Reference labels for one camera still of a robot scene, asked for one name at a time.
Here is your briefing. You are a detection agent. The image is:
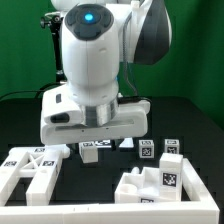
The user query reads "white chair back frame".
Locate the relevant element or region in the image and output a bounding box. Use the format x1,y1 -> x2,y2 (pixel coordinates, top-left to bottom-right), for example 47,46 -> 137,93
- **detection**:
0,145 -> 70,206

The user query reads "white U-shaped fence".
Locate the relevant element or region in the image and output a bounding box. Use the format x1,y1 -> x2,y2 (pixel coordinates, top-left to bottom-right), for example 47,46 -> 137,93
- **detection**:
0,159 -> 220,224

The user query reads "white tagged cube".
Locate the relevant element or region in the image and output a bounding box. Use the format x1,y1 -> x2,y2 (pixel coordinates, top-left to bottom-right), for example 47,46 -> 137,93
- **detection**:
164,139 -> 180,154
139,140 -> 154,158

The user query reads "grey camera on stand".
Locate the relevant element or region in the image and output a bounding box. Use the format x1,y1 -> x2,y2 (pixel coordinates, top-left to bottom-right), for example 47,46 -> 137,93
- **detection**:
44,11 -> 66,22

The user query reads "white chair seat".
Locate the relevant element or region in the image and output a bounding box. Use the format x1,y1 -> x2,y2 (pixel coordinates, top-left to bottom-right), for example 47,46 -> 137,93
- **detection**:
114,167 -> 179,203

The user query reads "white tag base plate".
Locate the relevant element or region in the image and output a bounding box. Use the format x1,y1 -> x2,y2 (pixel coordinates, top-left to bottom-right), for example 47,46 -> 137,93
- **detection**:
94,138 -> 134,149

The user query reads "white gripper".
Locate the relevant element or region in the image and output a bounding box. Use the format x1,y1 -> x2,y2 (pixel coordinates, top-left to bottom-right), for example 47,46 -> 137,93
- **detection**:
40,84 -> 150,145

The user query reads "black cable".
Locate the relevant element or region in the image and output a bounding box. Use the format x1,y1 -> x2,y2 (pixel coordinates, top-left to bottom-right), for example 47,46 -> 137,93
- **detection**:
0,82 -> 64,102

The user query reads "black camera stand pole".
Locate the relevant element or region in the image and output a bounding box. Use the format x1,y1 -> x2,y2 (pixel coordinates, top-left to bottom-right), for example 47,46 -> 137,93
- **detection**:
39,16 -> 68,101

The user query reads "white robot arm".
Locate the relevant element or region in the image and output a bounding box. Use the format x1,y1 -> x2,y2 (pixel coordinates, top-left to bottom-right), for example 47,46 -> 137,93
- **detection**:
40,0 -> 172,145

